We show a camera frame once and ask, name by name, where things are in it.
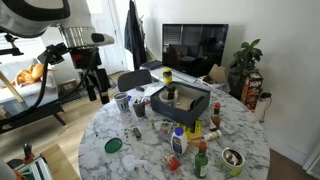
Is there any purple snack packet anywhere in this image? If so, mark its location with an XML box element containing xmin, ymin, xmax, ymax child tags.
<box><xmin>154</xmin><ymin>119</ymin><xmax>175</xmax><ymax>140</ymax></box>

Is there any white door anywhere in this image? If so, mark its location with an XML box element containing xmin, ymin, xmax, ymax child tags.
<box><xmin>87</xmin><ymin>0</ymin><xmax>128</xmax><ymax>75</ymax></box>

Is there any grey chair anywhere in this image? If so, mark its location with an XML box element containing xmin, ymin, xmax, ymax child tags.
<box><xmin>116</xmin><ymin>68</ymin><xmax>153</xmax><ymax>93</ymax></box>

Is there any black flat screen television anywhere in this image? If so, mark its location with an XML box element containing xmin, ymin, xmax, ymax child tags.
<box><xmin>161</xmin><ymin>23</ymin><xmax>230</xmax><ymax>78</ymax></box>

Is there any small white bottle green cap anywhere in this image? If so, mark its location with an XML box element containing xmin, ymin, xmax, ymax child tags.
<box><xmin>202</xmin><ymin>129</ymin><xmax>223</xmax><ymax>142</ymax></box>

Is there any long wooden block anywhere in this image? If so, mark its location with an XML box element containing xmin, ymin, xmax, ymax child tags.
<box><xmin>187</xmin><ymin>133</ymin><xmax>204</xmax><ymax>147</ymax></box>

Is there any wooden slat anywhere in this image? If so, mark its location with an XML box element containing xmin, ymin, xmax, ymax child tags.
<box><xmin>0</xmin><ymin>69</ymin><xmax>25</xmax><ymax>104</ymax></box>

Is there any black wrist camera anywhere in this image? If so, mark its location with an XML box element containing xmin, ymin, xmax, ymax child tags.
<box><xmin>37</xmin><ymin>42</ymin><xmax>70</xmax><ymax>66</ymax></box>

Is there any green toy car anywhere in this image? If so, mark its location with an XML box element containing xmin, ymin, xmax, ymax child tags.
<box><xmin>132</xmin><ymin>126</ymin><xmax>142</xmax><ymax>141</ymax></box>

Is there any green leafy plant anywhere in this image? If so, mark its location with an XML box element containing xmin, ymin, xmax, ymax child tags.
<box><xmin>229</xmin><ymin>38</ymin><xmax>264</xmax><ymax>79</ymax></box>

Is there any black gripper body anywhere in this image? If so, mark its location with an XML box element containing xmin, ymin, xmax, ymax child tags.
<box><xmin>69</xmin><ymin>46</ymin><xmax>103</xmax><ymax>80</ymax></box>

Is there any dark blue cardboard box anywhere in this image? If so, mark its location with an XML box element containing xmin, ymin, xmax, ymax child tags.
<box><xmin>149</xmin><ymin>81</ymin><xmax>212</xmax><ymax>128</ymax></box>

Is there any dark plant pot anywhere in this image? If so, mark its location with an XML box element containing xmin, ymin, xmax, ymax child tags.
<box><xmin>227</xmin><ymin>71</ymin><xmax>249</xmax><ymax>100</ymax></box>

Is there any white cup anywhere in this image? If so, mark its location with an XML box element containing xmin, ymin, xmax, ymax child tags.
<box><xmin>158</xmin><ymin>89</ymin><xmax>180</xmax><ymax>108</ymax></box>

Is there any green glass bottle red cap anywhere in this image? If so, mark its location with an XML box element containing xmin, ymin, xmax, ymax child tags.
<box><xmin>193</xmin><ymin>140</ymin><xmax>210</xmax><ymax>179</ymax></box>

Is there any yellow jar black cap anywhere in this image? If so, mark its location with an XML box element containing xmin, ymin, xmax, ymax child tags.
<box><xmin>162</xmin><ymin>67</ymin><xmax>173</xmax><ymax>85</ymax></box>

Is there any open brown cardboard box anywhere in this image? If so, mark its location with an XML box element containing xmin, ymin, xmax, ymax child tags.
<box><xmin>201</xmin><ymin>64</ymin><xmax>228</xmax><ymax>85</ymax></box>

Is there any open green tin can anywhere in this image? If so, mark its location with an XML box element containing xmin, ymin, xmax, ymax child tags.
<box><xmin>219</xmin><ymin>147</ymin><xmax>247</xmax><ymax>178</ymax></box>

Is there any white paper sheet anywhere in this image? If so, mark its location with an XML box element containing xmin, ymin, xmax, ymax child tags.
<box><xmin>128</xmin><ymin>81</ymin><xmax>166</xmax><ymax>101</ymax></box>

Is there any dark grey pen cup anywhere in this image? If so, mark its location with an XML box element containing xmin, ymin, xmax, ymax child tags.
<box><xmin>132</xmin><ymin>97</ymin><xmax>147</xmax><ymax>118</ymax></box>

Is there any orange stuffed toy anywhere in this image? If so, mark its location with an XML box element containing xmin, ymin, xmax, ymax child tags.
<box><xmin>9</xmin><ymin>62</ymin><xmax>58</xmax><ymax>88</ymax></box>

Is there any black red clamp tool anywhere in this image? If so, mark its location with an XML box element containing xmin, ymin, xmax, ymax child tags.
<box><xmin>22</xmin><ymin>142</ymin><xmax>34</xmax><ymax>164</ymax></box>

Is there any green white striped object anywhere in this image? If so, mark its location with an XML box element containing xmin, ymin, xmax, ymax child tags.
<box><xmin>13</xmin><ymin>154</ymin><xmax>54</xmax><ymax>180</ymax></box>

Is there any dark hanging coat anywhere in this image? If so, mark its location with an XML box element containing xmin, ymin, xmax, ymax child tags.
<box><xmin>123</xmin><ymin>0</ymin><xmax>148</xmax><ymax>71</ymax></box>

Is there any black round object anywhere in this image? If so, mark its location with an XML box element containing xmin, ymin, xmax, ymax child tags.
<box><xmin>189</xmin><ymin>95</ymin><xmax>206</xmax><ymax>112</ymax></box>

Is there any dark glass bottle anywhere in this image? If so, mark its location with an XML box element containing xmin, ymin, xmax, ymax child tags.
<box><xmin>165</xmin><ymin>83</ymin><xmax>177</xmax><ymax>100</ymax></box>

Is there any brown sauce bottle red cap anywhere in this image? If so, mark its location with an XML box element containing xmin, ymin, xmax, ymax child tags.
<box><xmin>209</xmin><ymin>101</ymin><xmax>222</xmax><ymax>132</ymax></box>

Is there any brown box with label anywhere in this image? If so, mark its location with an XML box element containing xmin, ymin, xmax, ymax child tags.
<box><xmin>57</xmin><ymin>78</ymin><xmax>81</xmax><ymax>94</ymax></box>

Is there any orange Jenga box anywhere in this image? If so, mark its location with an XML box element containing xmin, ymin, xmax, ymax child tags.
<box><xmin>240</xmin><ymin>71</ymin><xmax>264</xmax><ymax>113</ymax></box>

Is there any black camera stand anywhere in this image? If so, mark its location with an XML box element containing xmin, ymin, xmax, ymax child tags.
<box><xmin>0</xmin><ymin>33</ymin><xmax>25</xmax><ymax>57</ymax></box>

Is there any green plastic lid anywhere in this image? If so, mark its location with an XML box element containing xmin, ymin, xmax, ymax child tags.
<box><xmin>104</xmin><ymin>137</ymin><xmax>123</xmax><ymax>154</ymax></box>

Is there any white floor vent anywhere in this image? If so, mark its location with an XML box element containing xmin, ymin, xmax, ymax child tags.
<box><xmin>304</xmin><ymin>153</ymin><xmax>320</xmax><ymax>180</ymax></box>

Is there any grey daybed black frame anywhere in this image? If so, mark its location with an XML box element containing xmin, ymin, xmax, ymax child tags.
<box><xmin>0</xmin><ymin>58</ymin><xmax>68</xmax><ymax>134</ymax></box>

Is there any white low tv stand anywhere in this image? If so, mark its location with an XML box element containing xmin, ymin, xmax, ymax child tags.
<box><xmin>139</xmin><ymin>59</ymin><xmax>228</xmax><ymax>91</ymax></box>

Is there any dark blue flat book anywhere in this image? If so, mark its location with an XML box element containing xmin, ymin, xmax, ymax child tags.
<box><xmin>141</xmin><ymin>59</ymin><xmax>163</xmax><ymax>70</ymax></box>

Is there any white bottle blue cap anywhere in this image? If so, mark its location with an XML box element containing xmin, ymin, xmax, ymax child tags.
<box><xmin>170</xmin><ymin>126</ymin><xmax>189</xmax><ymax>156</ymax></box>

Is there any small red capped jar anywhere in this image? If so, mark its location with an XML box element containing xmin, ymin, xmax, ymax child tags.
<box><xmin>165</xmin><ymin>153</ymin><xmax>182</xmax><ymax>172</ymax></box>

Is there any white canister black lid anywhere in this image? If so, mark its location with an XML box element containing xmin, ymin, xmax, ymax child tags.
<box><xmin>254</xmin><ymin>92</ymin><xmax>273</xmax><ymax>124</ymax></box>

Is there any clear plastic cup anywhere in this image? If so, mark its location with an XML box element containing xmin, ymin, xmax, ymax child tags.
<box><xmin>121</xmin><ymin>153</ymin><xmax>137</xmax><ymax>173</ymax></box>

